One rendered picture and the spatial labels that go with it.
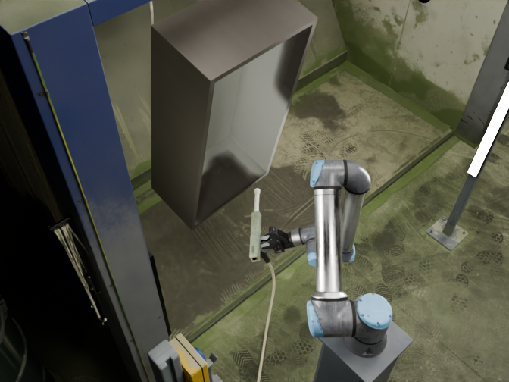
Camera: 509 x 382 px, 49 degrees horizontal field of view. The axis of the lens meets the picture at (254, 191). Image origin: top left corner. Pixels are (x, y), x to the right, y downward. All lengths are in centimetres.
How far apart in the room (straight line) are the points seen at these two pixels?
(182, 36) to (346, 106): 242
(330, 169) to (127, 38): 188
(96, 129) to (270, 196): 239
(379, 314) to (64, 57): 158
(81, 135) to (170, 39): 85
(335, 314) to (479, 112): 233
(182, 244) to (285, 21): 170
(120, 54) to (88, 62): 235
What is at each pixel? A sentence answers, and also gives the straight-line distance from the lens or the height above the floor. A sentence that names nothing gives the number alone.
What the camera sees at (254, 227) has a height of 56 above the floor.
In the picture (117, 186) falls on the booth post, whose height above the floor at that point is 171.
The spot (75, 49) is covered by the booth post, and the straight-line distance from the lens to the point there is 135.
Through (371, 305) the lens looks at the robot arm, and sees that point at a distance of 237.
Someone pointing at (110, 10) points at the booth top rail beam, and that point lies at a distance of 135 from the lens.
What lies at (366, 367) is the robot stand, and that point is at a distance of 255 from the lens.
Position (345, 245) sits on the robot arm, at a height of 72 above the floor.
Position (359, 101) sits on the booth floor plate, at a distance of 453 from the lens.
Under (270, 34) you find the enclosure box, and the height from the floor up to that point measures 164.
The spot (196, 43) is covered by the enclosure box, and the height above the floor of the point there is 167.
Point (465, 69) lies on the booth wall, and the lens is 417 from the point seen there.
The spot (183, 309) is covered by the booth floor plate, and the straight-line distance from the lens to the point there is 331.
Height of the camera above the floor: 295
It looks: 50 degrees down
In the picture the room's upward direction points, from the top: 1 degrees clockwise
